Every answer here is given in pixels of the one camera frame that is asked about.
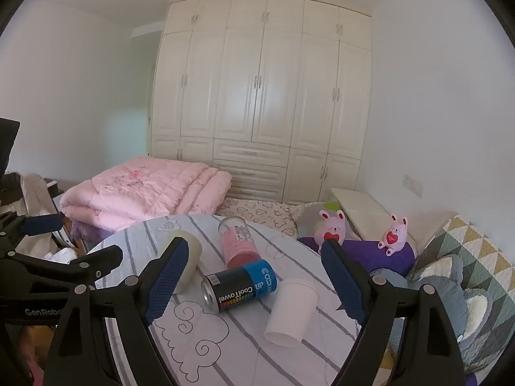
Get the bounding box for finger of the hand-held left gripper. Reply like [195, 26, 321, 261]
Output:
[0, 212, 65, 239]
[0, 245, 124, 290]

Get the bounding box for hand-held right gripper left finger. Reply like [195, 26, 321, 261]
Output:
[42, 236, 190, 386]

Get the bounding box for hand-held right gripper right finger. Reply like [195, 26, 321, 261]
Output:
[321, 238, 475, 386]

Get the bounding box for white paper cup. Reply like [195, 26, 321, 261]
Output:
[263, 277, 319, 347]

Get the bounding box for frosted translucent cup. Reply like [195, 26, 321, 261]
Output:
[161, 229, 203, 294]

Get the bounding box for beige clothing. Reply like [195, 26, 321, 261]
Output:
[0, 172, 81, 259]

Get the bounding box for lavender bedsheet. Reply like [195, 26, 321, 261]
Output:
[60, 219, 118, 247]

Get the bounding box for purple pillow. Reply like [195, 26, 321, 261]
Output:
[297, 235, 416, 278]

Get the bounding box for dark nightstand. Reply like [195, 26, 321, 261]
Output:
[43, 178, 65, 198]

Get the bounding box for large pink bunny plush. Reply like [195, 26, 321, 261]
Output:
[314, 209, 347, 255]

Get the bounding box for small pink bunny plush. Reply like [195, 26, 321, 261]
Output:
[377, 215, 409, 257]

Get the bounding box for grey green round cushion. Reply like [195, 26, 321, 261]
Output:
[295, 201, 342, 239]

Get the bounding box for black and blue can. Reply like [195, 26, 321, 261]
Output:
[201, 261, 276, 313]

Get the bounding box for white board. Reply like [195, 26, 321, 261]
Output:
[331, 188, 403, 243]

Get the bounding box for clear bottle pink contents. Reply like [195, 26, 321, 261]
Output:
[218, 216, 262, 270]

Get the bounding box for folded pink quilt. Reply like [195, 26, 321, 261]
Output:
[60, 156, 233, 232]

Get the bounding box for black panel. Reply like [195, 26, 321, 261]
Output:
[0, 118, 21, 178]

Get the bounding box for grey plush toy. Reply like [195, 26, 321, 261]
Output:
[370, 255, 504, 375]

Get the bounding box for heart print bedsheet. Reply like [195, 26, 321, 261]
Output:
[217, 198, 307, 238]

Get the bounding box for triangle pattern quilt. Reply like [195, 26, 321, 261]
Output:
[414, 214, 515, 332]

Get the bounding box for cream wardrobe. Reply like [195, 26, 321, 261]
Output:
[150, 0, 373, 207]

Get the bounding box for wall switch plate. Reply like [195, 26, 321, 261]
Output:
[403, 174, 426, 193]

